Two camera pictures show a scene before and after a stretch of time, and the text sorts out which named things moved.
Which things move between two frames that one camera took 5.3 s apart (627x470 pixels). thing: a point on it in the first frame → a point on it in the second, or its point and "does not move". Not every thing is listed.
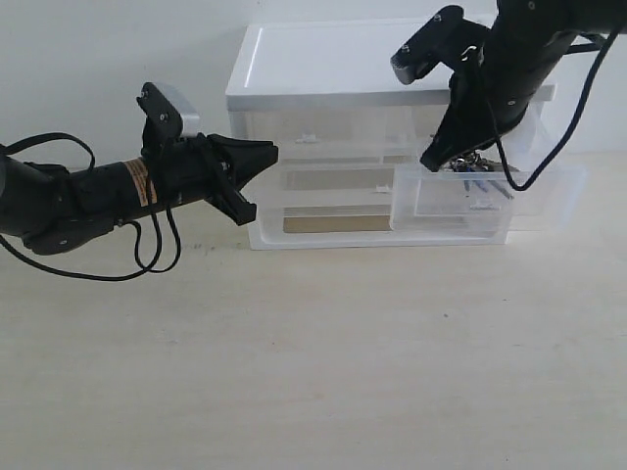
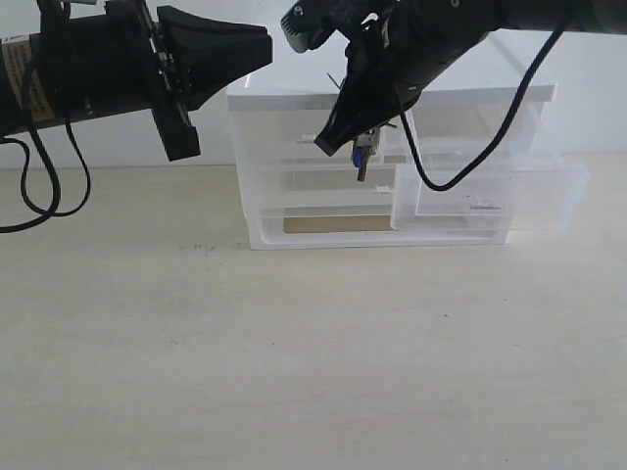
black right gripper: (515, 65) → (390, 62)
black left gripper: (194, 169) → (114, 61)
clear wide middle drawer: (326, 188) does not move
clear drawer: (324, 137) does not move
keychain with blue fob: (473, 168) → (363, 147)
